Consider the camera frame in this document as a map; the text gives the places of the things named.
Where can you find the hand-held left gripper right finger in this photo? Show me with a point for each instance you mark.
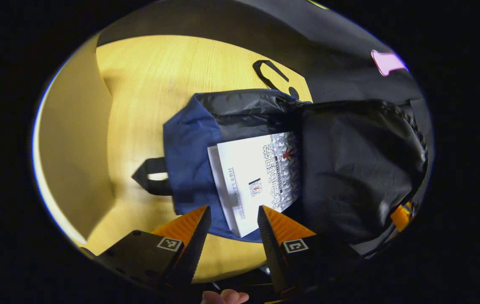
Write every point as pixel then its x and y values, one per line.
pixel 273 257

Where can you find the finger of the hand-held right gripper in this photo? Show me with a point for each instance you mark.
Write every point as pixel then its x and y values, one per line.
pixel 401 217

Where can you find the white grey patterned book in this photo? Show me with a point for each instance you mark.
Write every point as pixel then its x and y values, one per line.
pixel 252 177

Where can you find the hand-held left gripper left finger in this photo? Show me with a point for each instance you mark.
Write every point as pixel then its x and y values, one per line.
pixel 193 249

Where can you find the blue schoolbag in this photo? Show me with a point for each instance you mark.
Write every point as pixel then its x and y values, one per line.
pixel 349 169

